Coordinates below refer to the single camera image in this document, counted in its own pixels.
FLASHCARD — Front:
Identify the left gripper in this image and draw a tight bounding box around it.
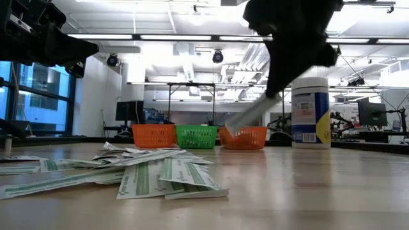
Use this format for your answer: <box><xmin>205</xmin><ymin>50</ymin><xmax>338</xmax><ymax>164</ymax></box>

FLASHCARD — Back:
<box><xmin>0</xmin><ymin>0</ymin><xmax>100</xmax><ymax>78</ymax></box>

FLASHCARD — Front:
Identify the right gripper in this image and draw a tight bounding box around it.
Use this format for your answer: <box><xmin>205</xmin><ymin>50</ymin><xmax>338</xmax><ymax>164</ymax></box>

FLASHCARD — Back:
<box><xmin>243</xmin><ymin>0</ymin><xmax>344</xmax><ymax>98</ymax></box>

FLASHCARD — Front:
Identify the green striped bandage wrapper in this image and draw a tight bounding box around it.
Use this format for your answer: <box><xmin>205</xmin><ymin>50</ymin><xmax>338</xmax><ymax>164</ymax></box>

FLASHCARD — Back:
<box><xmin>158</xmin><ymin>158</ymin><xmax>224</xmax><ymax>192</ymax></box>
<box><xmin>95</xmin><ymin>149</ymin><xmax>188</xmax><ymax>169</ymax></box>
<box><xmin>224</xmin><ymin>93</ymin><xmax>284</xmax><ymax>135</ymax></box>
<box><xmin>0</xmin><ymin>169</ymin><xmax>125</xmax><ymax>201</ymax></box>
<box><xmin>0</xmin><ymin>165</ymin><xmax>41</xmax><ymax>176</ymax></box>
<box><xmin>164</xmin><ymin>186</ymin><xmax>230</xmax><ymax>201</ymax></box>
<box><xmin>40</xmin><ymin>158</ymin><xmax>103</xmax><ymax>173</ymax></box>
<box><xmin>116</xmin><ymin>159</ymin><xmax>185</xmax><ymax>201</ymax></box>

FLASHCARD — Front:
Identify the black overhead light bar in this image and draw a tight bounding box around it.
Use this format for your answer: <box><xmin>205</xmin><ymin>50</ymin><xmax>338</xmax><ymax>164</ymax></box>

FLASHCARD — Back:
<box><xmin>66</xmin><ymin>33</ymin><xmax>403</xmax><ymax>45</ymax></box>

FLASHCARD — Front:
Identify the white blue wipes canister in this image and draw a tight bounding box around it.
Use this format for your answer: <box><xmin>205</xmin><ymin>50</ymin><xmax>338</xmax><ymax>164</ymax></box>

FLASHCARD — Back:
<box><xmin>290</xmin><ymin>76</ymin><xmax>332</xmax><ymax>150</ymax></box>

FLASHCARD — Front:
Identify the large window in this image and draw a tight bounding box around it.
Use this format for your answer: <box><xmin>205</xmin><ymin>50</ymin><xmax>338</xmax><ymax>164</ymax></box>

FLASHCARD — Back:
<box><xmin>0</xmin><ymin>60</ymin><xmax>77</xmax><ymax>135</ymax></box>

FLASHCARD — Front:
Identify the orange plastic basket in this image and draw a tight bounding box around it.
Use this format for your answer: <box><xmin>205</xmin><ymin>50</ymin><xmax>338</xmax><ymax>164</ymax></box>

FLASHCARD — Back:
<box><xmin>131</xmin><ymin>123</ymin><xmax>178</xmax><ymax>149</ymax></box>
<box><xmin>219</xmin><ymin>125</ymin><xmax>268</xmax><ymax>150</ymax></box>

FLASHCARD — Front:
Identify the black monitor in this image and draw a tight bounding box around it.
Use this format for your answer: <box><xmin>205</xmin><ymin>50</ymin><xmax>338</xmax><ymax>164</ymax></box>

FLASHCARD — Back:
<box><xmin>357</xmin><ymin>97</ymin><xmax>389</xmax><ymax>127</ymax></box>
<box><xmin>114</xmin><ymin>100</ymin><xmax>145</xmax><ymax>125</ymax></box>

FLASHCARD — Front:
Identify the white packet black print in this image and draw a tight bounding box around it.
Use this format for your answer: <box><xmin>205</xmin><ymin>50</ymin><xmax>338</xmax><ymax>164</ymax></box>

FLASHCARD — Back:
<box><xmin>102</xmin><ymin>141</ymin><xmax>128</xmax><ymax>153</ymax></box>
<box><xmin>0</xmin><ymin>155</ymin><xmax>42</xmax><ymax>162</ymax></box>

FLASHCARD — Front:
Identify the green plastic basket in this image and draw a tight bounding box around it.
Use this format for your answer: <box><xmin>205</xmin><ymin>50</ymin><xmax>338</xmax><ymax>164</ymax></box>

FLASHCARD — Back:
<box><xmin>174</xmin><ymin>125</ymin><xmax>219</xmax><ymax>150</ymax></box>

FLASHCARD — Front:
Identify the black metal rack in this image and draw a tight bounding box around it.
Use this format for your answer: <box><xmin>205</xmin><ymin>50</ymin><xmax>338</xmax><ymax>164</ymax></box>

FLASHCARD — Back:
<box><xmin>167</xmin><ymin>82</ymin><xmax>215</xmax><ymax>125</ymax></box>

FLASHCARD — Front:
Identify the white cylinder post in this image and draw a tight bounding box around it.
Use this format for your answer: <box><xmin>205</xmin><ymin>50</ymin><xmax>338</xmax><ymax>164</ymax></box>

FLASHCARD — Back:
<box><xmin>3</xmin><ymin>134</ymin><xmax>13</xmax><ymax>153</ymax></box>

